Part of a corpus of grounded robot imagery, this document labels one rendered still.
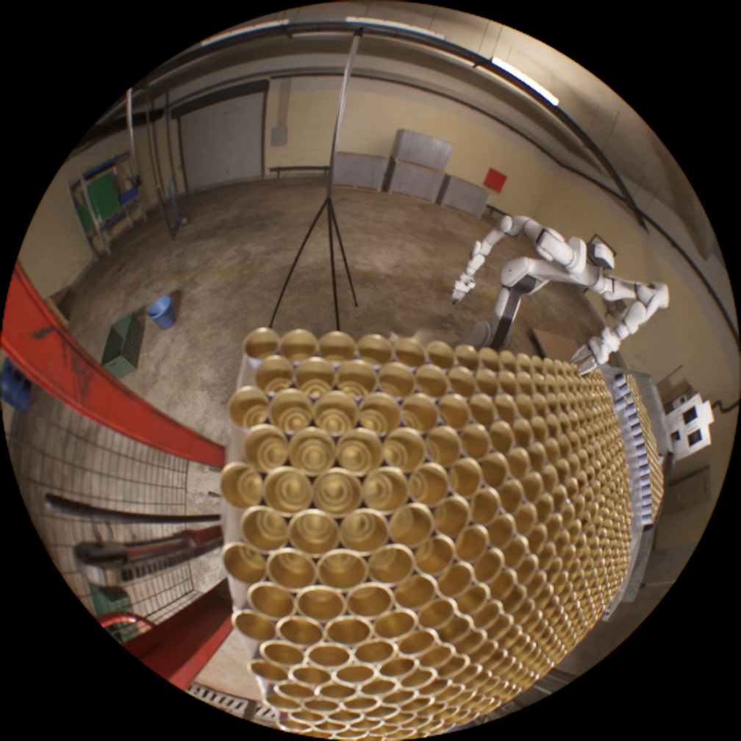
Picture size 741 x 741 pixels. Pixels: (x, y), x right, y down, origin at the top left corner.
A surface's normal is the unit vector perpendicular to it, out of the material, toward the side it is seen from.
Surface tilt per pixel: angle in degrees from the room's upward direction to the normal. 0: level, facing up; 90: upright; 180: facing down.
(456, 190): 88
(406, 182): 88
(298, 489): 2
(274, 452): 2
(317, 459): 2
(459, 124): 90
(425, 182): 92
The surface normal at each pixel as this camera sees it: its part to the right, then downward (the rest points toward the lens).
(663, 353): -0.98, -0.04
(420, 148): 0.01, 0.88
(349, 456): 0.21, -0.49
